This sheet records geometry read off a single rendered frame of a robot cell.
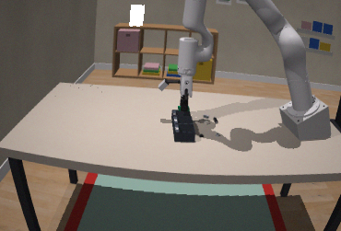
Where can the beige domino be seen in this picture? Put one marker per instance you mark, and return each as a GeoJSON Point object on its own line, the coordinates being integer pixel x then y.
{"type": "Point", "coordinates": [204, 121]}

